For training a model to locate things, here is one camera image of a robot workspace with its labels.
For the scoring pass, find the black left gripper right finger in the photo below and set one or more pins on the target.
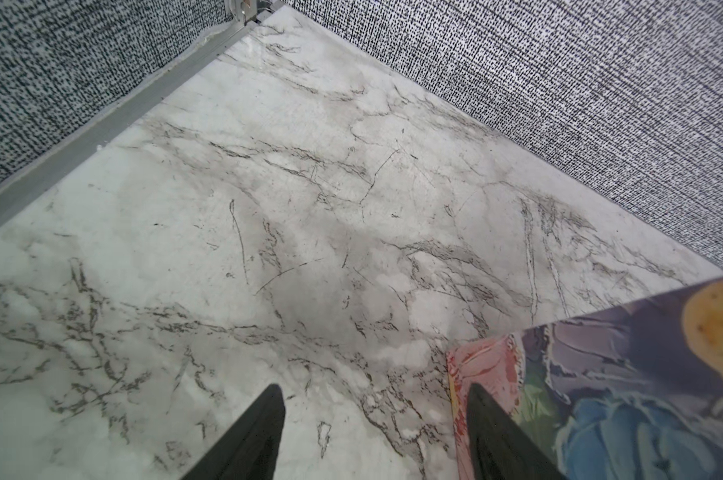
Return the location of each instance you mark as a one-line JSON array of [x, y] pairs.
[[499, 448]]

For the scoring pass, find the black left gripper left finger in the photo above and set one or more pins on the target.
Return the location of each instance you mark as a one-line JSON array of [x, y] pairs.
[[250, 447]]

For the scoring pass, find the floral white paper bag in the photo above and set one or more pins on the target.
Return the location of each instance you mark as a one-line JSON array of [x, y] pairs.
[[631, 392]]

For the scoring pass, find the aluminium enclosure frame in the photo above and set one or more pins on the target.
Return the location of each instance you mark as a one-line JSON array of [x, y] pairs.
[[24, 187]]

